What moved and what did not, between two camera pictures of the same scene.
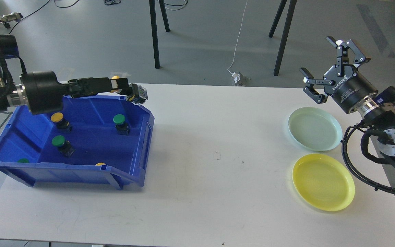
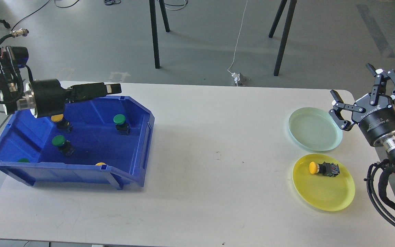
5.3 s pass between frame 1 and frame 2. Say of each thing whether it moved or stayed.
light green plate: stayed
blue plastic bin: stayed
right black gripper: moved
